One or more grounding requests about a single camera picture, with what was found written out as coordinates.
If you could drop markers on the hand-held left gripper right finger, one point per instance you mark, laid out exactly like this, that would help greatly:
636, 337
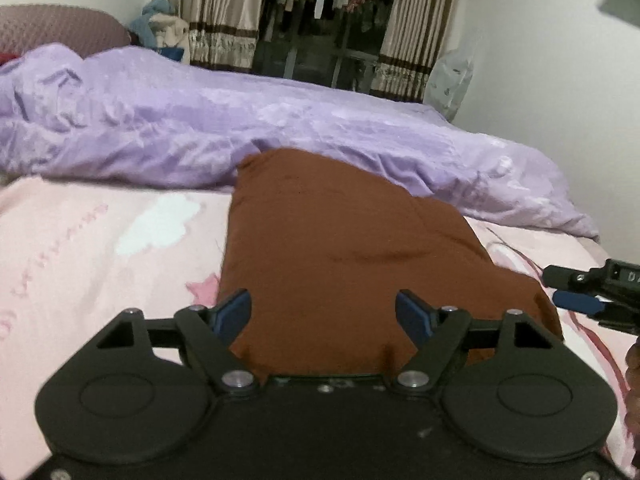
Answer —
414, 315

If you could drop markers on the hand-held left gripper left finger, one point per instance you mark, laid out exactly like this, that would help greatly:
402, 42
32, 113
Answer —
231, 312

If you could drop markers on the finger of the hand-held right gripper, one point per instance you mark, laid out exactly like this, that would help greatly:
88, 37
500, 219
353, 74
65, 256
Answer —
577, 302
570, 277

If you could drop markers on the brown garment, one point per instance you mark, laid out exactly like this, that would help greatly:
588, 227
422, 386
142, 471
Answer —
350, 250

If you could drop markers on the person's right forearm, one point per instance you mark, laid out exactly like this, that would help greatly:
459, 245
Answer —
634, 385

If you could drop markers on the pile of blue white clothes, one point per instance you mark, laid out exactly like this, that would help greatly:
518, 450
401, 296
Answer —
160, 30

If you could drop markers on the window with hanging clothes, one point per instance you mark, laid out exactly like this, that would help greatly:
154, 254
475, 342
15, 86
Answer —
325, 20

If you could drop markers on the pink printed blanket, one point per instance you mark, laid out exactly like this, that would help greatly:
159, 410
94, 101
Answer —
100, 250

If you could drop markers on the purple duvet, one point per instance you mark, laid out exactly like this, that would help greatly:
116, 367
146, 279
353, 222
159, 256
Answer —
200, 120

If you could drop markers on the clear plastic bag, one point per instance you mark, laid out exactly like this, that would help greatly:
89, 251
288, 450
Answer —
452, 82

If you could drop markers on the beige striped curtain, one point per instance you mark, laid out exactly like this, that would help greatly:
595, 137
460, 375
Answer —
220, 10
415, 30

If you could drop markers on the mauve quilted headboard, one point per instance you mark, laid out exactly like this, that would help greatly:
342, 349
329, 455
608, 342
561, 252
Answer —
60, 30

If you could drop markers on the red cloth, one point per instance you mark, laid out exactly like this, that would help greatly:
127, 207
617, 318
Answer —
7, 58

